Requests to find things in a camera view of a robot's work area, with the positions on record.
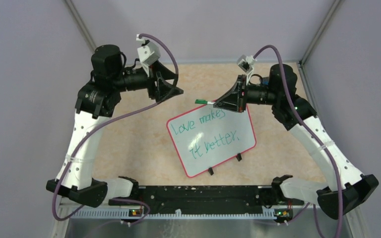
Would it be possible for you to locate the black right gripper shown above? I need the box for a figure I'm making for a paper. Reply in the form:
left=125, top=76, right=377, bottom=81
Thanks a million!
left=214, top=74, right=279, bottom=113

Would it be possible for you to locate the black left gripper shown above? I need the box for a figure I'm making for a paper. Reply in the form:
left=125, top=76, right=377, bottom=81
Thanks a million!
left=113, top=59, right=184, bottom=103

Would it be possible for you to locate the green white marker pen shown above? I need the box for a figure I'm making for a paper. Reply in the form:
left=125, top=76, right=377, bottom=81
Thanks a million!
left=194, top=99, right=215, bottom=105

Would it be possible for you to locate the pink framed whiteboard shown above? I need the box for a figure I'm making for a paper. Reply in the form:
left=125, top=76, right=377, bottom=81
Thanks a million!
left=166, top=105, right=257, bottom=178

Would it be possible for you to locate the green marker cap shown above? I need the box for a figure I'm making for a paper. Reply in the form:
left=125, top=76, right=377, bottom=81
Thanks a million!
left=195, top=99, right=208, bottom=105

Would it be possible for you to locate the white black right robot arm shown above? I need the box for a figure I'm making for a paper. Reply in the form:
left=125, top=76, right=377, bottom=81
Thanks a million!
left=213, top=64, right=379, bottom=220

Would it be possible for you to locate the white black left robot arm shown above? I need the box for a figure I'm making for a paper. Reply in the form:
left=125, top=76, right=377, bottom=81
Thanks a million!
left=46, top=40, right=183, bottom=208

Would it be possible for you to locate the black whiteboard clip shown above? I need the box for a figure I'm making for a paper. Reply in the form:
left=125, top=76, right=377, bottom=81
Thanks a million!
left=236, top=153, right=242, bottom=161
left=208, top=168, right=214, bottom=176

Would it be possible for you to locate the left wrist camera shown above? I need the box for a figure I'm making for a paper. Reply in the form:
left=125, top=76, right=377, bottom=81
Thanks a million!
left=137, top=40, right=161, bottom=76

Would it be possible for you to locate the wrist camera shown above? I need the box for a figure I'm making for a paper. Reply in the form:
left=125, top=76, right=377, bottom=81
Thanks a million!
left=237, top=55, right=256, bottom=85
left=137, top=40, right=161, bottom=76

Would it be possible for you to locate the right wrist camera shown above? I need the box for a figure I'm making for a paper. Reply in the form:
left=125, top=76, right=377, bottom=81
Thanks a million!
left=237, top=55, right=256, bottom=85

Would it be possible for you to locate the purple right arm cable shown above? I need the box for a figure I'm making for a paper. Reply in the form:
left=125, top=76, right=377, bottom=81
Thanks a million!
left=253, top=45, right=344, bottom=238

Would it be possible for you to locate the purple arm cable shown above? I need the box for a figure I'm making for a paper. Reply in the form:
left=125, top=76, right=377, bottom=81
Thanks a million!
left=253, top=45, right=344, bottom=238
left=52, top=33, right=179, bottom=227

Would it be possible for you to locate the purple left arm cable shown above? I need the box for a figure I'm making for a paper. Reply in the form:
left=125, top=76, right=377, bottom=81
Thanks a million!
left=52, top=33, right=179, bottom=227

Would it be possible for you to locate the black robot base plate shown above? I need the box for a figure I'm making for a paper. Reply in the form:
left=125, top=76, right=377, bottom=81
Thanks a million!
left=108, top=185, right=305, bottom=216

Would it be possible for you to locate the white toothed cable duct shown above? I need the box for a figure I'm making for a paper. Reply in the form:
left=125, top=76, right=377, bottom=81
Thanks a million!
left=72, top=208, right=277, bottom=220

